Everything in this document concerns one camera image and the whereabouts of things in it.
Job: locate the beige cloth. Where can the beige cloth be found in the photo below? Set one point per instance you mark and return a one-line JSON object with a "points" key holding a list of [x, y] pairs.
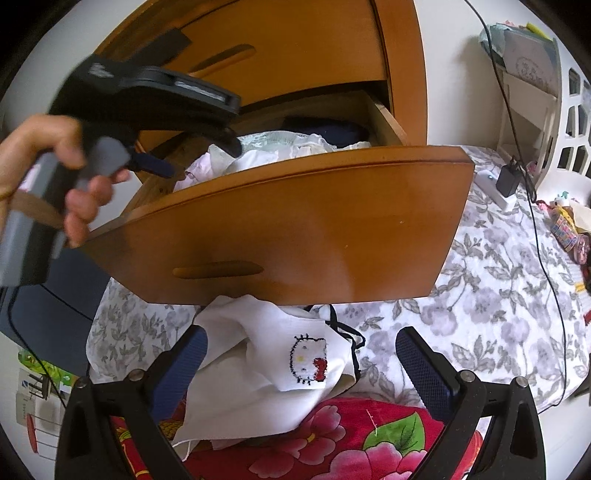
{"points": [[584, 217]]}

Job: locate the grey floral quilt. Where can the grey floral quilt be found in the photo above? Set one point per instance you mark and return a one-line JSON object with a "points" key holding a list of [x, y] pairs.
{"points": [[485, 300]]}

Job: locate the yellow plastic item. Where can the yellow plastic item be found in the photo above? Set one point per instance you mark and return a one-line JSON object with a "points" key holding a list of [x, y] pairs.
{"points": [[536, 28]]}

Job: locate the white cutout rack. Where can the white cutout rack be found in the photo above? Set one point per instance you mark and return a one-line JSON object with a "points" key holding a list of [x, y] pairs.
{"points": [[561, 92]]}

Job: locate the person's left hand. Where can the person's left hand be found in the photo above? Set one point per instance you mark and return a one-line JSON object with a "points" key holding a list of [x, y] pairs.
{"points": [[27, 143]]}

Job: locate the navy garment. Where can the navy garment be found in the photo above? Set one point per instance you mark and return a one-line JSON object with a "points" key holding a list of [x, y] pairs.
{"points": [[332, 131]]}

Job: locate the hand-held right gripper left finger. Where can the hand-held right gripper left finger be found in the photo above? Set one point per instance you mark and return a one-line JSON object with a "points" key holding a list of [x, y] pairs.
{"points": [[182, 369]]}

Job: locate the white printed bag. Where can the white printed bag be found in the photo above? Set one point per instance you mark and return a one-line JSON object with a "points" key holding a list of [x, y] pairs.
{"points": [[37, 415]]}

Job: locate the colourful checkered box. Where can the colourful checkered box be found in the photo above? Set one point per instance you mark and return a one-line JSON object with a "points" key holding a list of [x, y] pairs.
{"points": [[565, 228]]}

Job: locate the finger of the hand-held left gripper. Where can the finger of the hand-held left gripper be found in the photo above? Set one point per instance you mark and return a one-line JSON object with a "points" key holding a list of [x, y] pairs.
{"points": [[228, 141], [154, 165]]}

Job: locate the wooden drawer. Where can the wooden drawer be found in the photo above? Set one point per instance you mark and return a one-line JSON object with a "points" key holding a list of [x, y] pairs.
{"points": [[300, 230], [300, 46]]}

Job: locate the red floral blanket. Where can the red floral blanket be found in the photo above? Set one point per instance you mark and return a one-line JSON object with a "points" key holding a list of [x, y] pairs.
{"points": [[346, 438]]}

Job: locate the white power strip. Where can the white power strip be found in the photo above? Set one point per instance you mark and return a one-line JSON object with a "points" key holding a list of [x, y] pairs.
{"points": [[485, 182]]}

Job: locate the green printed packet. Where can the green printed packet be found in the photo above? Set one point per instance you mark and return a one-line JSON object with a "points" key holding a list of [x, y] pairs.
{"points": [[51, 374]]}

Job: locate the teal cloth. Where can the teal cloth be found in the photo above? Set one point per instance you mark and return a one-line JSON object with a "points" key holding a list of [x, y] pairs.
{"points": [[490, 41]]}

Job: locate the pink garment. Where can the pink garment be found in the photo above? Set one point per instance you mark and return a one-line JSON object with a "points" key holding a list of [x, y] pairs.
{"points": [[196, 173]]}

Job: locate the pink round case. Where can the pink round case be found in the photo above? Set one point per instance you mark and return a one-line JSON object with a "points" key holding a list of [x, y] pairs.
{"points": [[584, 249]]}

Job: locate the white cloth with cat patch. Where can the white cloth with cat patch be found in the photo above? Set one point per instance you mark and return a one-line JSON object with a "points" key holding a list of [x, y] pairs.
{"points": [[268, 369]]}

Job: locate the black charger adapter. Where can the black charger adapter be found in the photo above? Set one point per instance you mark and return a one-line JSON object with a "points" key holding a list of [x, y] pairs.
{"points": [[508, 180]]}

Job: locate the white lace garment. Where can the white lace garment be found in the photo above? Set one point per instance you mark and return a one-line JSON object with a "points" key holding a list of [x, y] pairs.
{"points": [[286, 141]]}

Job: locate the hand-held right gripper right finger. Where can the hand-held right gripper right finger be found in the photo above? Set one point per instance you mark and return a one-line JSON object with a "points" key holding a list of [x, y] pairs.
{"points": [[425, 374]]}

